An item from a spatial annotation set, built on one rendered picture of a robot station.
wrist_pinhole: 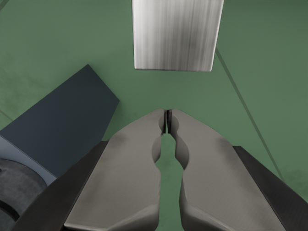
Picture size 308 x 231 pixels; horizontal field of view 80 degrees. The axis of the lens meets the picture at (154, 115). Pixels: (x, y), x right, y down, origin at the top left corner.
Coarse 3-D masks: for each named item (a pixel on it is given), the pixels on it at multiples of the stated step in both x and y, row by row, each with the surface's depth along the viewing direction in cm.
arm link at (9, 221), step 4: (0, 212) 40; (4, 212) 40; (0, 216) 40; (4, 216) 40; (8, 216) 41; (0, 220) 39; (4, 220) 40; (8, 220) 41; (12, 220) 42; (0, 224) 39; (4, 224) 40; (8, 224) 41; (12, 224) 42; (0, 228) 39; (4, 228) 40; (8, 228) 41
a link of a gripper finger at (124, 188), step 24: (144, 120) 10; (120, 144) 8; (144, 144) 8; (96, 168) 7; (120, 168) 7; (144, 168) 7; (96, 192) 6; (120, 192) 6; (144, 192) 6; (72, 216) 5; (96, 216) 5; (120, 216) 5; (144, 216) 6
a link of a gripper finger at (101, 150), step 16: (96, 144) 8; (80, 160) 7; (96, 160) 7; (64, 176) 7; (80, 176) 7; (48, 192) 6; (64, 192) 6; (80, 192) 6; (32, 208) 6; (48, 208) 6; (64, 208) 6; (16, 224) 5; (32, 224) 5; (48, 224) 5
